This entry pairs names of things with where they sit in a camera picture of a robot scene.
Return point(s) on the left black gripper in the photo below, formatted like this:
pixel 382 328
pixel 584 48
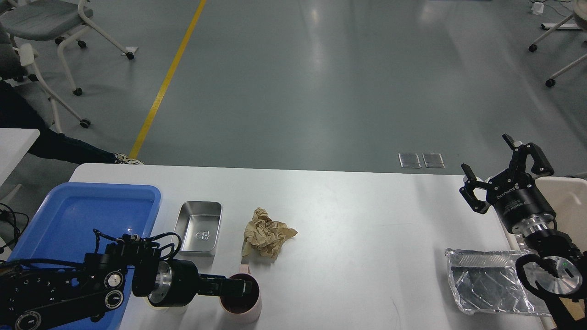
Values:
pixel 178 281

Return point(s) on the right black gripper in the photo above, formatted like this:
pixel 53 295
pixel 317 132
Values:
pixel 523 204

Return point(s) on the pink ceramic mug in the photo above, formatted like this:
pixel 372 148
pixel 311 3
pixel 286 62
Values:
pixel 247 308

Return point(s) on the rectangular stainless steel tin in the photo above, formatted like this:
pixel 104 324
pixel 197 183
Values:
pixel 198 223

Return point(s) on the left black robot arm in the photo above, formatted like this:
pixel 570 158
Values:
pixel 44 293

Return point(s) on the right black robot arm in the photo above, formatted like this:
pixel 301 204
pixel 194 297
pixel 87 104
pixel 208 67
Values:
pixel 556 268

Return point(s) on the cream paper cup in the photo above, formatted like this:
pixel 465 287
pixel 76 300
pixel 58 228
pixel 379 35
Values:
pixel 166 310

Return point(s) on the beige plastic bin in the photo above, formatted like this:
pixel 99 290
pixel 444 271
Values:
pixel 568 198

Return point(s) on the crumpled brown paper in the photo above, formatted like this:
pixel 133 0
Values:
pixel 265 236

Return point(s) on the right metal floor plate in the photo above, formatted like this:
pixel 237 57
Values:
pixel 433 160

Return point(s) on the metal floor plate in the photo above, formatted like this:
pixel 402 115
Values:
pixel 409 161
pixel 433 160

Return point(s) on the left metal floor plate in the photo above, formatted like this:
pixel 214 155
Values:
pixel 409 161

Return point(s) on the aluminium foil tray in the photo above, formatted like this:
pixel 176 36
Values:
pixel 486 282

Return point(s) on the blue plastic tray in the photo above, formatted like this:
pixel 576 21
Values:
pixel 63 227

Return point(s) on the white side table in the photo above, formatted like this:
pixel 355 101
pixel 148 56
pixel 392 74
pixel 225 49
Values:
pixel 14 144

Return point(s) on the seated person dark clothes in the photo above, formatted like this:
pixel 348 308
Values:
pixel 17 113

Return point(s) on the grey office chair near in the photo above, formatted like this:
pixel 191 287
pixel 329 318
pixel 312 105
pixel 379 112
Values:
pixel 18 63

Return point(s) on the grey office chair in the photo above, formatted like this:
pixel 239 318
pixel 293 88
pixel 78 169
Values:
pixel 59 20
pixel 18 63

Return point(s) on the grey office chair far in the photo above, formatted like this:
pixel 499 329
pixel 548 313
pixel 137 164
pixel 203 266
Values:
pixel 59 20

